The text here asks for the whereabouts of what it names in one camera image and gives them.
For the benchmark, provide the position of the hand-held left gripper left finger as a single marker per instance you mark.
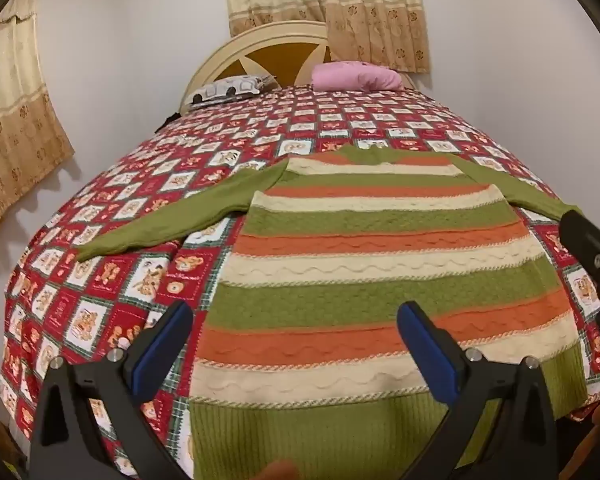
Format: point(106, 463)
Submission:
point(163, 345)

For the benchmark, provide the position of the white car print pillow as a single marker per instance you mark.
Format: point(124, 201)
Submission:
point(227, 89)

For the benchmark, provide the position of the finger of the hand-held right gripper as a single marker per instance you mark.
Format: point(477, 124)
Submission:
point(587, 245)

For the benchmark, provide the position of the red checked bear print bedspread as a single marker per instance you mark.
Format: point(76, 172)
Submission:
point(129, 185)

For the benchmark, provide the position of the pink pillow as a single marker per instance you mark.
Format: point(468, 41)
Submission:
point(355, 76)

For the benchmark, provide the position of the green orange cream striped sweater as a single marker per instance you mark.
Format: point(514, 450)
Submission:
point(330, 220)

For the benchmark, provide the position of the cream and brown wooden headboard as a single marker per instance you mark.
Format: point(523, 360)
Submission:
point(260, 33)

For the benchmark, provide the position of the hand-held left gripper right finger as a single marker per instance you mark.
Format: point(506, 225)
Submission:
point(425, 350)

